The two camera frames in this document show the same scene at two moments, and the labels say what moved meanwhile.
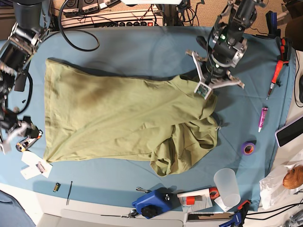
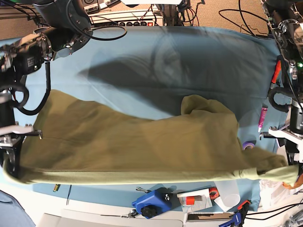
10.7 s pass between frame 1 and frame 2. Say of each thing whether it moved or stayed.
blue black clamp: stayed
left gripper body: moved
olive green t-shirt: moved
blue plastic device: stayed
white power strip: stayed
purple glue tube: stayed
